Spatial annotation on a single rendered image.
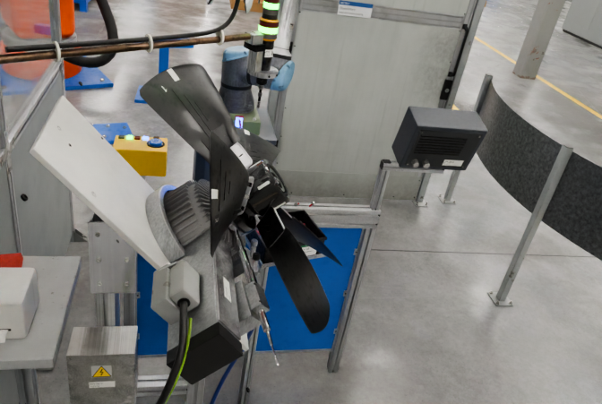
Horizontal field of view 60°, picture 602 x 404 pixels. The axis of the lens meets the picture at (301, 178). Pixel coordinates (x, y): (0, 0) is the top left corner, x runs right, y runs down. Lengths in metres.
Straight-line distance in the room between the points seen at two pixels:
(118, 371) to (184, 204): 0.43
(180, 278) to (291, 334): 1.29
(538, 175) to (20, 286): 2.40
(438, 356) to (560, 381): 0.58
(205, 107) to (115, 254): 0.39
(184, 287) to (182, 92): 0.47
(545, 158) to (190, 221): 2.09
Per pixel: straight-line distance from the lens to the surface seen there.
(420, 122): 1.78
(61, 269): 1.56
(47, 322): 1.42
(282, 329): 2.25
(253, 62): 1.21
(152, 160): 1.69
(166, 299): 1.03
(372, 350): 2.63
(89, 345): 1.38
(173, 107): 1.23
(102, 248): 1.25
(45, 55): 0.96
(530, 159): 2.99
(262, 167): 1.22
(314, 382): 2.43
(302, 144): 3.38
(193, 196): 1.24
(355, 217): 1.93
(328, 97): 3.28
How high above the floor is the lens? 1.84
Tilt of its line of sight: 29 degrees down
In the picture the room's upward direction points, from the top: 10 degrees clockwise
